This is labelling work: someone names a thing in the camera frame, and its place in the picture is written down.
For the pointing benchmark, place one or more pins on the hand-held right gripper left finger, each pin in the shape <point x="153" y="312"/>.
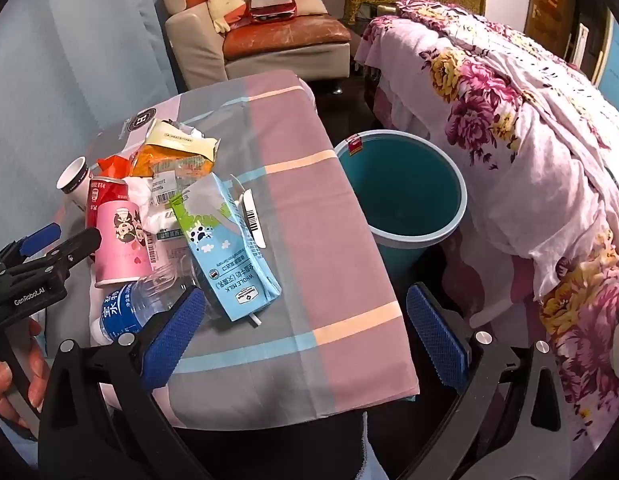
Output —
<point x="174" y="340"/>

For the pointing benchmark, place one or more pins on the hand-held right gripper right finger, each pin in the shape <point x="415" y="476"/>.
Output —
<point x="434" y="335"/>

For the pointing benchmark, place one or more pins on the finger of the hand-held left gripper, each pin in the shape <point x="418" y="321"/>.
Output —
<point x="39" y="237"/>
<point x="79" y="245"/>

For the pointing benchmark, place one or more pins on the pink paper cup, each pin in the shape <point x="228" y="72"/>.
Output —
<point x="119" y="245"/>

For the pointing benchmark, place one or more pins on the red drink can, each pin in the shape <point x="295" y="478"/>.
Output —
<point x="104" y="192"/>

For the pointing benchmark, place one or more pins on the clear plastic water bottle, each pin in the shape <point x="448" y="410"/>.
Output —
<point x="119" y="310"/>

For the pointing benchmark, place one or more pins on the white paper cup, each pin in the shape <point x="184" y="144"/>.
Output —
<point x="74" y="180"/>

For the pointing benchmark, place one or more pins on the red orange wrapper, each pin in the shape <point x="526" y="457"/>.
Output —
<point x="114" y="165"/>

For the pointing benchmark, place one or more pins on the blue green milk carton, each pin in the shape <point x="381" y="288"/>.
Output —
<point x="224" y="260"/>

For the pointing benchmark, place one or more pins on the cream snack wrapper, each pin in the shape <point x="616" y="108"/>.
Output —
<point x="174" y="137"/>

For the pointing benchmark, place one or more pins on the teal plastic bin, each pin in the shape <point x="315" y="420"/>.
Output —
<point x="399" y="185"/>

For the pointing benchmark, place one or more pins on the person's blue trousers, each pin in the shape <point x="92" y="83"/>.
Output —
<point x="369" y="455"/>

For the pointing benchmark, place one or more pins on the light blue curtain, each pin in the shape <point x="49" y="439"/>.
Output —
<point x="64" y="60"/>

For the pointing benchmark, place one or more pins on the pink floral bedsheet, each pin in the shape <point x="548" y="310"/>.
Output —
<point x="489" y="135"/>

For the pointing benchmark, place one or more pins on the beige orange sofa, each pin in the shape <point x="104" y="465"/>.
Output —
<point x="199" y="50"/>

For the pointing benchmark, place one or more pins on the yellow cushion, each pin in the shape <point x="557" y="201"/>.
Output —
<point x="227" y="5"/>

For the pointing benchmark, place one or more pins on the blue panel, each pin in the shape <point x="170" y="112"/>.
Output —
<point x="617" y="75"/>

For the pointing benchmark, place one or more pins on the white slatted rack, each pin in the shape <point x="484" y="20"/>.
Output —
<point x="581" y="50"/>

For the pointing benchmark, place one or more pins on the brown wooden door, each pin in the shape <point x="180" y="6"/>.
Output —
<point x="549" y="5"/>

